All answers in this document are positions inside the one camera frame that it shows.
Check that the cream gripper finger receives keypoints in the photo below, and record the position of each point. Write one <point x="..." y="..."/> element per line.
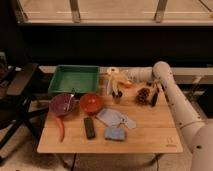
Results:
<point x="122" y="85"/>
<point x="109" y="87"/>

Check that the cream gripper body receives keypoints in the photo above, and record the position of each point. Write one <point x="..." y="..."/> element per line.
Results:
<point x="120" y="77"/>

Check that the yellow banana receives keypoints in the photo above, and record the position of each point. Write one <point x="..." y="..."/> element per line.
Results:
<point x="115" y="87"/>

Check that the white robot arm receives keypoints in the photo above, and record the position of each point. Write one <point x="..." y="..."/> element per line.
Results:
<point x="197" y="133"/>

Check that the small metal cup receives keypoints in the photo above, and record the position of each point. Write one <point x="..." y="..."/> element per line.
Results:
<point x="117" y="98"/>

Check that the clear jar white lid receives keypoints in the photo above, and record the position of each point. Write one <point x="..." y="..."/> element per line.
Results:
<point x="110" y="70"/>

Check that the small orange fruit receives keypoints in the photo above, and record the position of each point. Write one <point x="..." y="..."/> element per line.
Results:
<point x="128" y="85"/>

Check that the brown pine cone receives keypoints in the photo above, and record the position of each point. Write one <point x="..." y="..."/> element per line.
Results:
<point x="142" y="97"/>

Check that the small dark toy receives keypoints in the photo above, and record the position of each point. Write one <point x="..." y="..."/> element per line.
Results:
<point x="150" y="83"/>

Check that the red bowl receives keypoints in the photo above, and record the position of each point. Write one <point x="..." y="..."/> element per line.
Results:
<point x="91" y="103"/>

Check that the black marker pen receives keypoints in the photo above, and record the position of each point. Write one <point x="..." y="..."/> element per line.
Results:
<point x="155" y="96"/>

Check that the wooden folding table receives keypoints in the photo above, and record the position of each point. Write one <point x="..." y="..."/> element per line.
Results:
<point x="155" y="130"/>

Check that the light blue cloth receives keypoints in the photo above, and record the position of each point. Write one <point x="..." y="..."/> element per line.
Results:
<point x="114" y="118"/>

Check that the green plastic tray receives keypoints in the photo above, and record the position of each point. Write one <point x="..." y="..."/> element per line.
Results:
<point x="80" y="78"/>

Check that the metal spoon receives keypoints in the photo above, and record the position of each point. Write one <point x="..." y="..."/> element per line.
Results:
<point x="70" y="99"/>

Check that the black remote control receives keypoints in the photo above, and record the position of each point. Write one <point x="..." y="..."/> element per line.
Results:
<point x="89" y="127"/>

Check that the blue sponge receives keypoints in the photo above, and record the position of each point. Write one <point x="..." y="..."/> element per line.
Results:
<point x="113" y="133"/>

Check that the purple bowl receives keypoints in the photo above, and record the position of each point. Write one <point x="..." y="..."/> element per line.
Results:
<point x="58" y="103"/>

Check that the red chili pepper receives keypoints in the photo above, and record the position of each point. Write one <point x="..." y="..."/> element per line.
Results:
<point x="61" y="128"/>

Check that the black office chair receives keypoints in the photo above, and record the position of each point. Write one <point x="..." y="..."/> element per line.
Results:
<point x="16" y="95"/>

